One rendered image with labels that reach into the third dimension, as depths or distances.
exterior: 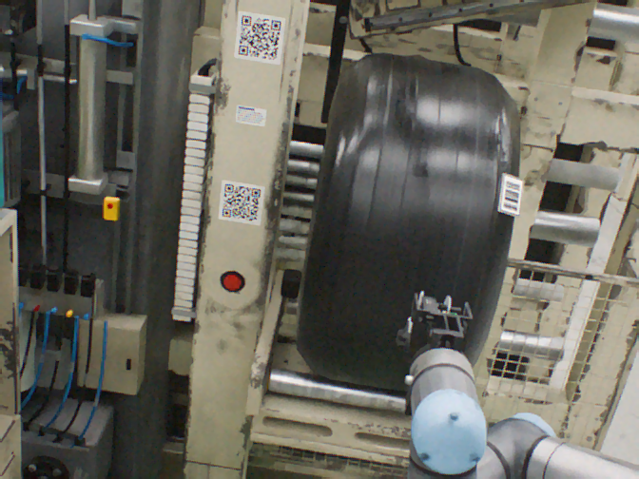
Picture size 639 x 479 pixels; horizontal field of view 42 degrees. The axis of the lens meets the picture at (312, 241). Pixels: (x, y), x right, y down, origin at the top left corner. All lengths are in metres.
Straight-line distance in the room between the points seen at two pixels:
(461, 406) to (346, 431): 0.71
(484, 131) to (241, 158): 0.41
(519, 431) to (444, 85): 0.60
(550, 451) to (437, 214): 0.42
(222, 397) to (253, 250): 0.34
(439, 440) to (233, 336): 0.79
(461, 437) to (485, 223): 0.47
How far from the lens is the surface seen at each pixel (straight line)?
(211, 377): 1.67
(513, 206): 1.31
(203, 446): 1.78
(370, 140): 1.28
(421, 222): 1.26
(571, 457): 1.00
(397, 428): 1.58
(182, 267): 1.56
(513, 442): 1.04
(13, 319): 1.37
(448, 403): 0.89
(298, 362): 1.80
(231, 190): 1.46
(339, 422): 1.57
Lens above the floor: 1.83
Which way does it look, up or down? 27 degrees down
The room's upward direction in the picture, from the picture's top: 9 degrees clockwise
